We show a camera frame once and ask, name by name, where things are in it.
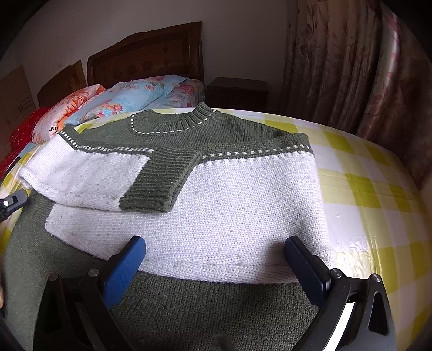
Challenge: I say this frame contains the large dark wooden headboard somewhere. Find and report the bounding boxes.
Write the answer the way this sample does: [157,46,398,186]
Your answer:
[87,21,205,89]

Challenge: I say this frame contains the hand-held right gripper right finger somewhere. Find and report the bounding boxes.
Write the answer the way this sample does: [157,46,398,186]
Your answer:
[283,235,397,351]

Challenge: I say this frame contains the dark wooden nightstand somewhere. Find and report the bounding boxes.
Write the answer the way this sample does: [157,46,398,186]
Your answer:
[207,77,271,110]

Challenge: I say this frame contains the orange white floral pillow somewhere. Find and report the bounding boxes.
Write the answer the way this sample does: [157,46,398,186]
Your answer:
[33,84,106,144]

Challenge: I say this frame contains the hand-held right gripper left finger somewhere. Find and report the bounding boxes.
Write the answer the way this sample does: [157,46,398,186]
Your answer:
[34,235,146,351]

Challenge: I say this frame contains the green and white knit sweater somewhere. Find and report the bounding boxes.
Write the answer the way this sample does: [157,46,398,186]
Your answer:
[5,102,338,351]

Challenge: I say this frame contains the red patterned cloth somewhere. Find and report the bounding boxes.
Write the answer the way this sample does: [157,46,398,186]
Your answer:
[0,106,51,179]

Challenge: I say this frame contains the pink floral pillow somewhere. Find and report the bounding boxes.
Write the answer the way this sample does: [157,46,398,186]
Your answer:
[158,79,205,110]

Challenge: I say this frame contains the pink floral curtain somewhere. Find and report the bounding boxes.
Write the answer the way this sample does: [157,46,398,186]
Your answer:
[282,0,432,190]

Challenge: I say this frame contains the yellow checked bed sheet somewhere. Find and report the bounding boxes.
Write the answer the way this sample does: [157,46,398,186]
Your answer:
[0,106,429,351]

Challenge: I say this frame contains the light wooden wardrobe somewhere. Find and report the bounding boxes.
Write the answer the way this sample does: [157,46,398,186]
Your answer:
[0,65,36,136]

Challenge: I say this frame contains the small dark wooden headboard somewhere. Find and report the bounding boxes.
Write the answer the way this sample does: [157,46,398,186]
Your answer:
[36,61,87,108]

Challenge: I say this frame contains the blue floral pillow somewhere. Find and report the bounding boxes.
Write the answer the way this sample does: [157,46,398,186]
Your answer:
[64,75,190,126]

